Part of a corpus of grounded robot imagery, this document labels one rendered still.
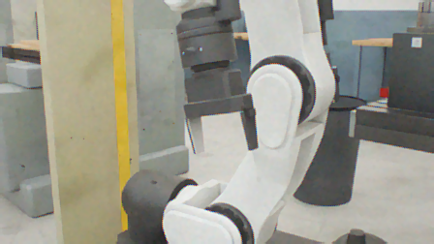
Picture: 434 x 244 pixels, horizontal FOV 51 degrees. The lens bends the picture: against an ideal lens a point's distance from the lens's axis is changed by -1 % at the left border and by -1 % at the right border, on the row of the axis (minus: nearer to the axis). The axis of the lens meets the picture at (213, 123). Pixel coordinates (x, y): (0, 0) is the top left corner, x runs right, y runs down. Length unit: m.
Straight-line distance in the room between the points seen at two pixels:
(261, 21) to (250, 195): 0.36
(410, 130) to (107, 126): 1.30
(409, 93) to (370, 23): 4.69
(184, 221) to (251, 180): 0.18
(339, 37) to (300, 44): 5.20
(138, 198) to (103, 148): 0.91
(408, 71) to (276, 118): 0.46
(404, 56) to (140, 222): 0.76
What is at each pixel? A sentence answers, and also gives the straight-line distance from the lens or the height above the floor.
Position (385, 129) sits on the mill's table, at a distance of 1.17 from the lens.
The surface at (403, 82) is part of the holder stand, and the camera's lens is 1.21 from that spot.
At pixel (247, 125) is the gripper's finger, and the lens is 0.68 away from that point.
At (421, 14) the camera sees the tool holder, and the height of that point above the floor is 1.16.
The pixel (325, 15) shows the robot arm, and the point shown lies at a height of 1.15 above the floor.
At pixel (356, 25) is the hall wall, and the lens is 5.95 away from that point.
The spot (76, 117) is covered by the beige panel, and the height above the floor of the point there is 0.74.
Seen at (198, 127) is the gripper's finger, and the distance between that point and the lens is 0.76.
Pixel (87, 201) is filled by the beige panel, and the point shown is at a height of 0.36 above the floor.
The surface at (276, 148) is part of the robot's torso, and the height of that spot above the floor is 0.91.
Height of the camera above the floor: 1.16
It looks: 14 degrees down
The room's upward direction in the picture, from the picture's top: straight up
